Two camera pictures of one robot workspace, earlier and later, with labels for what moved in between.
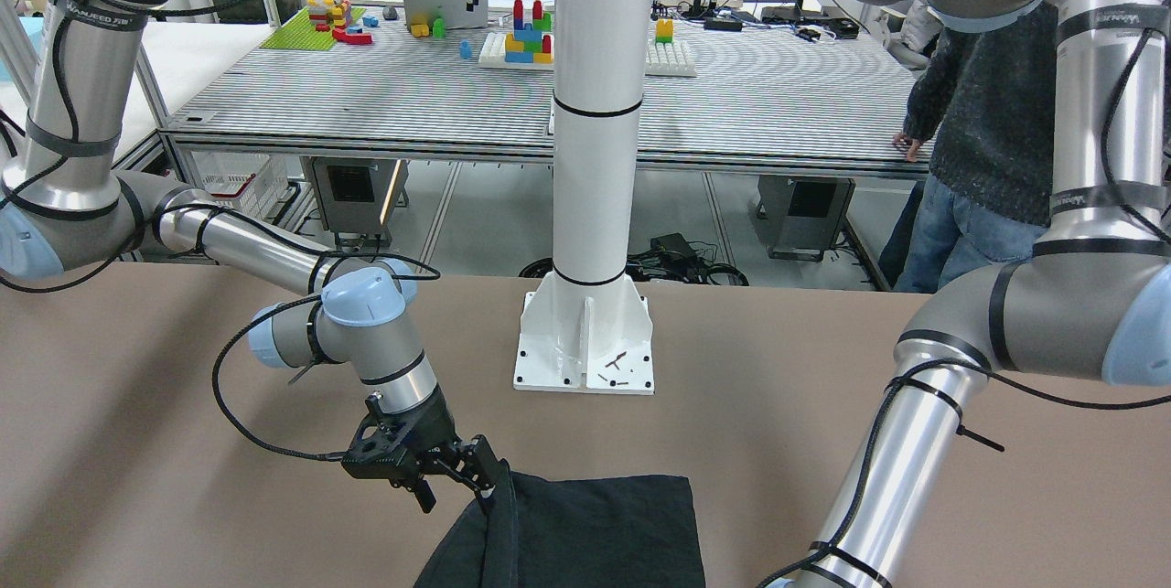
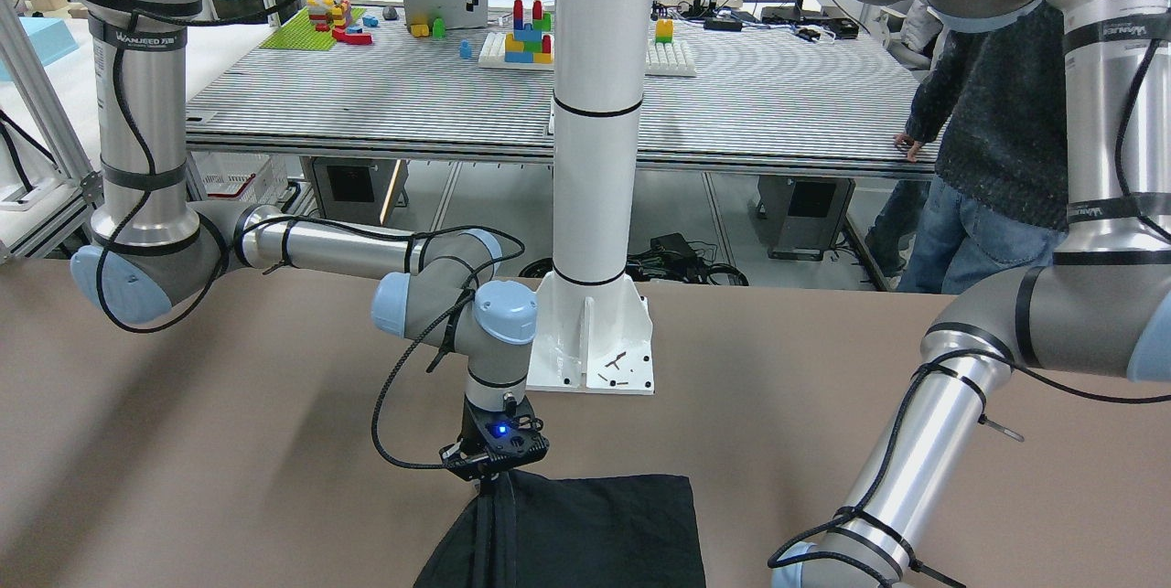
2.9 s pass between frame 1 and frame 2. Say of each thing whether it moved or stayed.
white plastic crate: stayed
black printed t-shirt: stayed
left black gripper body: moved
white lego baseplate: stayed
